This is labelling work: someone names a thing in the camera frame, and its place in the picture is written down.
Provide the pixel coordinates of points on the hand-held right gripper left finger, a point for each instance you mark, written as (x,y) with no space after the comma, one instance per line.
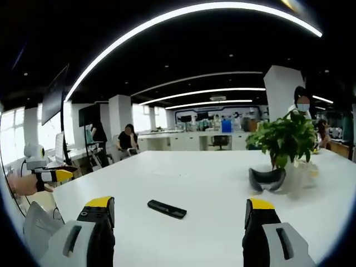
(83,236)

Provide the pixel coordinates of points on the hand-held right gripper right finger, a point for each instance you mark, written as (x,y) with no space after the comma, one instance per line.
(269,236)

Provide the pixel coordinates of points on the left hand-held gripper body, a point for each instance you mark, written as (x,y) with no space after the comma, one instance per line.
(34,157)

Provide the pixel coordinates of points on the black remote control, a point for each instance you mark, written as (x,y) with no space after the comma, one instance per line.
(167,209)

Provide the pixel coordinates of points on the person's left hand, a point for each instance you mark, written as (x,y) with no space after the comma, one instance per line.
(26,185)

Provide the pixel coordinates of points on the white computer monitor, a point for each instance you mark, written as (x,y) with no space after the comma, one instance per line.
(59,148)

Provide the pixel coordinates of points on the grey chair back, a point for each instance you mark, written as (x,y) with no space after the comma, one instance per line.
(41,226)

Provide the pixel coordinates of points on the grey headset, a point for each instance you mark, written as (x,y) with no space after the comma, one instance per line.
(267,180)

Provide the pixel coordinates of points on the black standing screen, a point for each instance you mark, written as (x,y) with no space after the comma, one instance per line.
(89,114)

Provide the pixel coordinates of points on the clear plastic cup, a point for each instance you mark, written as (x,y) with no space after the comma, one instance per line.
(303,173)

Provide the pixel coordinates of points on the green potted plant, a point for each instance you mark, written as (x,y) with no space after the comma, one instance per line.
(283,139)

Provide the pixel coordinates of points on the black office chair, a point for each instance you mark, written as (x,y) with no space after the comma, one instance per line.
(221,142)

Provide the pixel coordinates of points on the blue box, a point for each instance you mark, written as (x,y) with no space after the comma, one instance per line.
(226,125)

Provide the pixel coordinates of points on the white counter cabinets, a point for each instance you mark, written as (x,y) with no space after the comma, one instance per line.
(192,140)

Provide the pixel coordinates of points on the long white ceiling light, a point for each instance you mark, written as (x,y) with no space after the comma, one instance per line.
(178,33)

